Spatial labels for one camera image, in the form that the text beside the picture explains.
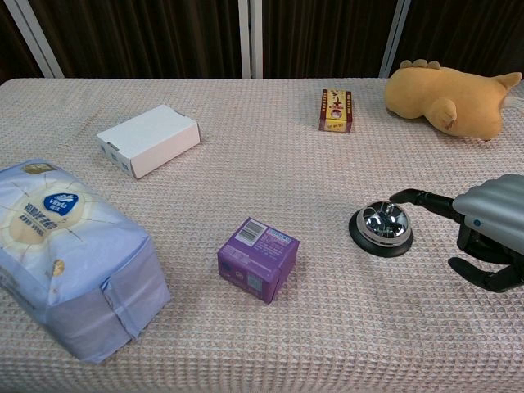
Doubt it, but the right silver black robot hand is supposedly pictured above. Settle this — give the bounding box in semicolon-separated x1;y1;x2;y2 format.
388;174;524;293

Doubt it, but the silver call bell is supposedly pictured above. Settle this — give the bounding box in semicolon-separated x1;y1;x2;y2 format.
348;200;414;258

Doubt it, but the yellow plush toy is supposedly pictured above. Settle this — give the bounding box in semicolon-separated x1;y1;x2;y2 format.
383;59;524;142

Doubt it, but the red yellow small box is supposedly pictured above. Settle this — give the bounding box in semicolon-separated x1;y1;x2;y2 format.
318;88;355;134

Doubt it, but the beige waffle tablecloth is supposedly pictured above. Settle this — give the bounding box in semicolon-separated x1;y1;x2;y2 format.
0;77;524;393

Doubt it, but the purple carton box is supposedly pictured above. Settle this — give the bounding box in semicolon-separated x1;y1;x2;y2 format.
216;216;300;305

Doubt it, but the white cardboard box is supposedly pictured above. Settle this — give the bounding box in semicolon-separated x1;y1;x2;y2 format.
96;104;201;180

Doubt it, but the dark brown curtain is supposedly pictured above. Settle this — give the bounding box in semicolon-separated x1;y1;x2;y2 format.
0;0;524;85

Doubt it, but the blue tissue paper pack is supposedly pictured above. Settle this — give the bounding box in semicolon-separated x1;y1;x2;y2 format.
0;158;172;364

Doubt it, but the white frame post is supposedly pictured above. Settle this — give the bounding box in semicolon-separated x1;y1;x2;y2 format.
4;0;65;79
378;0;411;79
238;0;264;79

